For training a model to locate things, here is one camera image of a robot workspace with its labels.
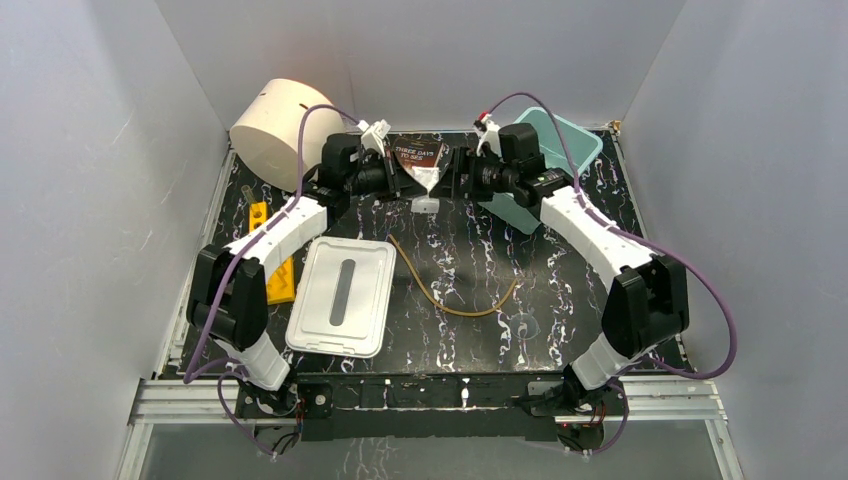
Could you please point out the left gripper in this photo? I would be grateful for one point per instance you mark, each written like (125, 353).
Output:
(395, 179)

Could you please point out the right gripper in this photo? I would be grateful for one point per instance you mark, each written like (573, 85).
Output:
(445, 186)

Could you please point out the small white plastic bag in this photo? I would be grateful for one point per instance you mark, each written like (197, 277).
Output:
(428, 178)

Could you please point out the white plastic bin lid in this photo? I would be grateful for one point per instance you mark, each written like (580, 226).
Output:
(342, 299)

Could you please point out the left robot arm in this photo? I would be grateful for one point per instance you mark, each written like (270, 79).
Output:
(228, 299)

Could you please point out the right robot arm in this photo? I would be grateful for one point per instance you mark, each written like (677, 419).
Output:
(647, 292)

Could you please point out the Three Days To See book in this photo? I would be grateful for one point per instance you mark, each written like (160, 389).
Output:
(417, 152)

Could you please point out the white cylindrical container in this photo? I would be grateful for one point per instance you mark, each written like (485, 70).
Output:
(267, 136)

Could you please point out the empty glass test tube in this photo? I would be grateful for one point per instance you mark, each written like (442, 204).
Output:
(248, 195)

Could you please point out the yellow test tube rack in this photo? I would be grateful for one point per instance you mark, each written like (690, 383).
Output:
(280, 288)

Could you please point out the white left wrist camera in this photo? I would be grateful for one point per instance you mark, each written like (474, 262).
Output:
(373, 136)

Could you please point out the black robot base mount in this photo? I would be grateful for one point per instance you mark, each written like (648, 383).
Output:
(533, 406)

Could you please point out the aluminium frame rail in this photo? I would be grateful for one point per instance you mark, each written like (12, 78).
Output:
(651, 397)

